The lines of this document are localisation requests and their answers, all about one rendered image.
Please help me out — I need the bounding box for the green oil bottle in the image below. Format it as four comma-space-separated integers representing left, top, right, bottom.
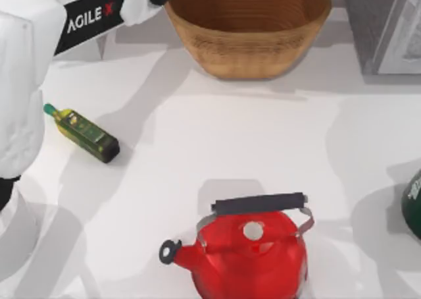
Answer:
43, 103, 120, 165

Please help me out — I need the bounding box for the red kettle with black handle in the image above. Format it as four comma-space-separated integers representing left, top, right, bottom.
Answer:
159, 192, 315, 299

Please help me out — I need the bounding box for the brown woven basket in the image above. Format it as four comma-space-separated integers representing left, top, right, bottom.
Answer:
164, 0, 333, 80

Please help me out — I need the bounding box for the dark green round bottle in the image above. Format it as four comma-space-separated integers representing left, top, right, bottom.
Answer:
400, 169, 421, 240

